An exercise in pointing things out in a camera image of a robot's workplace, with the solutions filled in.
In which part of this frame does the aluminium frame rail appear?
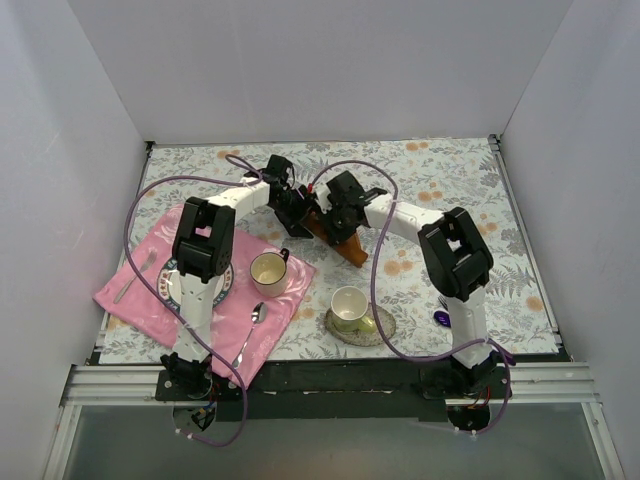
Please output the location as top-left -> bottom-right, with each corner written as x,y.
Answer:
43,356 -> 623,479

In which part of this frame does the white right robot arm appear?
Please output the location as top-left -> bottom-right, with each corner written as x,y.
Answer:
307,172 -> 500,398

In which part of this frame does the silver spoon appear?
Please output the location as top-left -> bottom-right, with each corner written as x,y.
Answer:
232,302 -> 267,368

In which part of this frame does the woven round saucer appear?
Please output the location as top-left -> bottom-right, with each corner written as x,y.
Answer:
324,305 -> 396,347

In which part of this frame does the floral patterned tablecloth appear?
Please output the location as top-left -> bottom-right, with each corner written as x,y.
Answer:
98,137 -> 561,365

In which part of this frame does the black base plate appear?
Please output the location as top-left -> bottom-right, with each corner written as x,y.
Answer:
155,358 -> 511,422

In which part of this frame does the white plate green rim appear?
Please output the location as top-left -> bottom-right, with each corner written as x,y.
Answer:
156,257 -> 234,311

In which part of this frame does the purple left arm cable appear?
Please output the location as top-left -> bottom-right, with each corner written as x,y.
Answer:
122,154 -> 266,447

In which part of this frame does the purple spoon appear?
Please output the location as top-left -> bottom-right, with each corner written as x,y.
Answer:
434,310 -> 451,328

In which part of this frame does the pink floral placemat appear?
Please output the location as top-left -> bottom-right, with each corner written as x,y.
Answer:
94,229 -> 315,384

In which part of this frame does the orange-brown cloth napkin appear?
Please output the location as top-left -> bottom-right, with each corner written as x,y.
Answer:
304,213 -> 369,268

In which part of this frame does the pale green teacup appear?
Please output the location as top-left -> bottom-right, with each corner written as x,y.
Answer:
330,286 -> 377,333

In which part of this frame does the cream mug black handle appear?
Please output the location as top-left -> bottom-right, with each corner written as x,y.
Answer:
250,248 -> 290,298

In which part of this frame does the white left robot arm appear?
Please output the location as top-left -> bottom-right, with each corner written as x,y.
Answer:
161,155 -> 312,400

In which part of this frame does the silver fork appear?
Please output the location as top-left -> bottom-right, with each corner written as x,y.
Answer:
113,250 -> 157,304

